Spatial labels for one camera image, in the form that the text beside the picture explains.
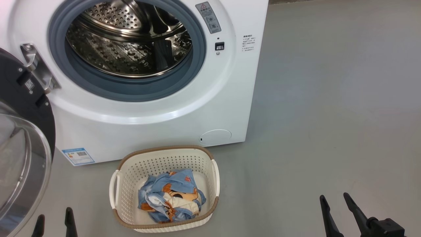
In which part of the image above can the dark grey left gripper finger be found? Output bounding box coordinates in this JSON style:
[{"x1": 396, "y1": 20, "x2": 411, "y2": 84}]
[
  {"x1": 64, "y1": 207, "x2": 78, "y2": 237},
  {"x1": 31, "y1": 215, "x2": 45, "y2": 237}
]

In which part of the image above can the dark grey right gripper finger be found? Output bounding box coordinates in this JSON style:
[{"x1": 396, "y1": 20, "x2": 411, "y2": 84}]
[
  {"x1": 320, "y1": 195, "x2": 344, "y2": 237},
  {"x1": 343, "y1": 193, "x2": 379, "y2": 232}
]

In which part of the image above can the black round glass door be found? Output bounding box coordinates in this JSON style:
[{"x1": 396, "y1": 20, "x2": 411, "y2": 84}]
[{"x1": 0, "y1": 48, "x2": 56, "y2": 237}]

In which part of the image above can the blue cartoon garment cream print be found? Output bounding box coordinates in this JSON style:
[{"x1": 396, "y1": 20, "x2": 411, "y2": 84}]
[{"x1": 140, "y1": 184, "x2": 207, "y2": 224}]

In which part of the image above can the cream perforated laundry basket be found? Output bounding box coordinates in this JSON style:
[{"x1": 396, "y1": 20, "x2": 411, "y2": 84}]
[{"x1": 109, "y1": 145, "x2": 220, "y2": 233}]

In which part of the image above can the white front-load washing machine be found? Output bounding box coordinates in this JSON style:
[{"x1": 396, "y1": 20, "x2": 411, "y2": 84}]
[{"x1": 0, "y1": 0, "x2": 269, "y2": 167}]

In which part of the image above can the grey rubber door gasket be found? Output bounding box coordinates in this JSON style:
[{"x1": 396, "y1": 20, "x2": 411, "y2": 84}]
[{"x1": 48, "y1": 0, "x2": 207, "y2": 102}]

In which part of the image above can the metal door hinge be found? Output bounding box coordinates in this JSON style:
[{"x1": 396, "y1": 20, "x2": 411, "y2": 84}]
[{"x1": 20, "y1": 43, "x2": 61, "y2": 94}]

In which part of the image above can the blue energy label sticker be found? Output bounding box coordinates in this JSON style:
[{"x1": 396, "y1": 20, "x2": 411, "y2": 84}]
[{"x1": 62, "y1": 148, "x2": 95, "y2": 166}]

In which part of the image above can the round drain filter cover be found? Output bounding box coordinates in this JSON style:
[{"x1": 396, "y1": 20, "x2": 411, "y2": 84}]
[{"x1": 199, "y1": 129, "x2": 232, "y2": 147}]

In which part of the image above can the stainless steel drum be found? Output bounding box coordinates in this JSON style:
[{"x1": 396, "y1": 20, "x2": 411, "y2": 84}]
[{"x1": 65, "y1": 0, "x2": 193, "y2": 79}]

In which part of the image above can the black text sticker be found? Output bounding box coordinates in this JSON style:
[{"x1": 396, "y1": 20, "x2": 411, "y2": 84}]
[{"x1": 243, "y1": 35, "x2": 255, "y2": 52}]

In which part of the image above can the grey warning label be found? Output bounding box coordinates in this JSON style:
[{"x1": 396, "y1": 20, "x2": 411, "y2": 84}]
[{"x1": 196, "y1": 2, "x2": 221, "y2": 34}]

